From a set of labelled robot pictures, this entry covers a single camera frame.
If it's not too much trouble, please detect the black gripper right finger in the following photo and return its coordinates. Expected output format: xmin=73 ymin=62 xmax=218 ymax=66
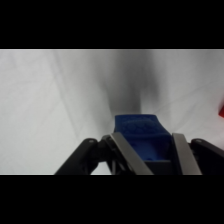
xmin=171 ymin=132 xmax=224 ymax=175

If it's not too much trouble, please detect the blue cube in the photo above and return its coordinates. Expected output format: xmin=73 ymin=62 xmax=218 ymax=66
xmin=113 ymin=113 xmax=174 ymax=162

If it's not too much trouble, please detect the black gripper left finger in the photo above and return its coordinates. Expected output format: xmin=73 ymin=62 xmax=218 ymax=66
xmin=54 ymin=132 xmax=154 ymax=175

